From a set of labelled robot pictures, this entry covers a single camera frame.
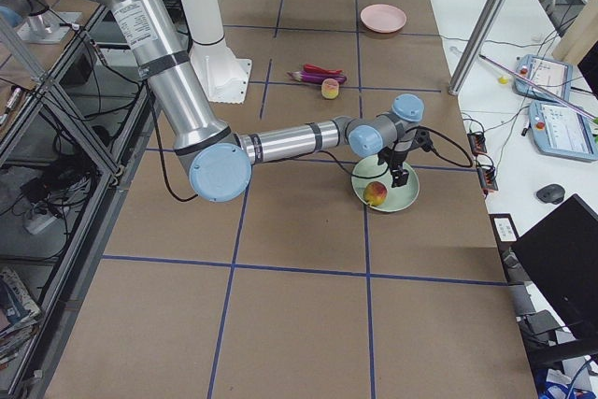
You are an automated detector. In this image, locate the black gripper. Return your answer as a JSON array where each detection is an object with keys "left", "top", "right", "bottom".
[{"left": 377, "top": 143, "right": 411, "bottom": 188}]

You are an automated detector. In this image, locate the pink green peach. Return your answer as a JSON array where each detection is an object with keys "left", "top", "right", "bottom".
[{"left": 320, "top": 78, "right": 340, "bottom": 100}]

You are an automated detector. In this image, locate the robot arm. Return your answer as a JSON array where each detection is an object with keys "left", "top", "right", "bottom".
[{"left": 94, "top": 0, "right": 424, "bottom": 202}]

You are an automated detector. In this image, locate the green plate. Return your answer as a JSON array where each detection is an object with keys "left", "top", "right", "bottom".
[{"left": 351, "top": 155, "right": 420, "bottom": 213}]

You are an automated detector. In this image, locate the orange black electronics box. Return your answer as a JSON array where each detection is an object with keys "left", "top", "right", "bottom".
[{"left": 467, "top": 132, "right": 487, "bottom": 156}]

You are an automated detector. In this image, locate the purple eggplant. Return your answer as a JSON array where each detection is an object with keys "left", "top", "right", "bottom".
[{"left": 287, "top": 71, "right": 347, "bottom": 85}]

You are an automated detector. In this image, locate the red chili pepper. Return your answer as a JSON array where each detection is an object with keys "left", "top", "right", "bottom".
[{"left": 303, "top": 64, "right": 343, "bottom": 77}]

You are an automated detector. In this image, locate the black computer mouse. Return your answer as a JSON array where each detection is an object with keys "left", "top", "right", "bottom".
[{"left": 535, "top": 183, "right": 565, "bottom": 205}]

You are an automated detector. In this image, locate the metal reacher grabber tool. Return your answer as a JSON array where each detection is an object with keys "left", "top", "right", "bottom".
[{"left": 478, "top": 54, "right": 597, "bottom": 122}]

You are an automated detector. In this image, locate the pink plate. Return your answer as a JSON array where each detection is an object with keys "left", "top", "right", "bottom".
[{"left": 360, "top": 4, "right": 407, "bottom": 34}]

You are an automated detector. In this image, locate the lower teach pendant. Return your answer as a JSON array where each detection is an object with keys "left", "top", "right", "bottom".
[{"left": 528, "top": 100, "right": 597, "bottom": 162}]

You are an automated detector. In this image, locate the teach pendant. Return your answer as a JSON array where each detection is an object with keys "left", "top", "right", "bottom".
[
  {"left": 513, "top": 54, "right": 573, "bottom": 101},
  {"left": 528, "top": 100, "right": 597, "bottom": 162}
]

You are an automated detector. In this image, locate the black monitor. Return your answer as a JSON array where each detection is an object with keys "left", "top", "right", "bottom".
[{"left": 511, "top": 193, "right": 597, "bottom": 338}]

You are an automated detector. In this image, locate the upper teach pendant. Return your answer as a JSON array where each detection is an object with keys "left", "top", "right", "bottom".
[{"left": 513, "top": 54, "right": 573, "bottom": 101}]

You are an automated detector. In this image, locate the stack of books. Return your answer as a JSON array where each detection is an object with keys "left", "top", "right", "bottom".
[{"left": 1, "top": 266, "right": 42, "bottom": 366}]

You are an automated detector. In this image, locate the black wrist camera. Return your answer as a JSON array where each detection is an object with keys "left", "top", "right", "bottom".
[{"left": 411, "top": 128, "right": 434, "bottom": 152}]

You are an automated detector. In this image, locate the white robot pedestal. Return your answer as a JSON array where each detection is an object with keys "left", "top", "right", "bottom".
[{"left": 180, "top": 0, "right": 252, "bottom": 104}]

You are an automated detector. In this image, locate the aluminium frame post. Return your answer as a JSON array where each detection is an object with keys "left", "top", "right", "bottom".
[{"left": 448, "top": 0, "right": 505, "bottom": 96}]

